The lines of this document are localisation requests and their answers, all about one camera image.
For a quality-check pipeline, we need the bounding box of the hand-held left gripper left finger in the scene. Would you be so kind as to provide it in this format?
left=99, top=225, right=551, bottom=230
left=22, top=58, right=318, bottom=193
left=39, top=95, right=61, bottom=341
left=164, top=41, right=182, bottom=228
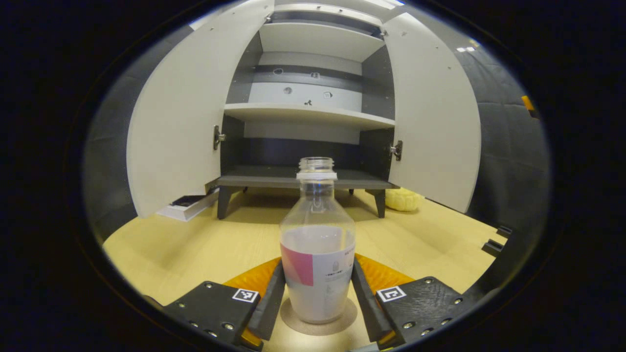
left=161, top=258, right=287, bottom=350

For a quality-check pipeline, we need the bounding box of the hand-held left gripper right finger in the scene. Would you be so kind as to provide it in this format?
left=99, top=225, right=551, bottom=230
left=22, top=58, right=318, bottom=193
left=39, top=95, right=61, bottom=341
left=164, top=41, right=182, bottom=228
left=351, top=253, right=464, bottom=349

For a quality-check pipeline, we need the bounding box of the round brown coaster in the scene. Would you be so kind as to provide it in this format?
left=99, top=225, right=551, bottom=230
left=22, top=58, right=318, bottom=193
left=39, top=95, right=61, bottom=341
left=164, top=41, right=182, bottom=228
left=280, top=297, right=358, bottom=336

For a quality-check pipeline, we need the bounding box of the clear plastic bottle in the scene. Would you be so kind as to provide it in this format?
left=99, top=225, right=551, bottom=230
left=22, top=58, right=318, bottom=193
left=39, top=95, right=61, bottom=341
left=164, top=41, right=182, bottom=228
left=280, top=156, right=356, bottom=324

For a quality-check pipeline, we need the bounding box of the grey cabinet door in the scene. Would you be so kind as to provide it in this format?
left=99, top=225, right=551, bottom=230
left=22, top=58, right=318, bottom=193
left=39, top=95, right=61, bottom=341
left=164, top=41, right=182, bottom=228
left=381, top=12, right=482, bottom=214
left=126, top=0, right=274, bottom=218

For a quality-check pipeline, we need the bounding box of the black backdrop cloth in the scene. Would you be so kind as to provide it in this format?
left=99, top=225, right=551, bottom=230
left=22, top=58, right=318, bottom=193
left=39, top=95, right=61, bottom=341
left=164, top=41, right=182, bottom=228
left=83, top=10, right=553, bottom=255

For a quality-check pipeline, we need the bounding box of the yellow textured toy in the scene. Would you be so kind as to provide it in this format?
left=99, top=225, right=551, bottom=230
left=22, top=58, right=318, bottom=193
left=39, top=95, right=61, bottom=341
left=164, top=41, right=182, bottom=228
left=385, top=188, right=425, bottom=212

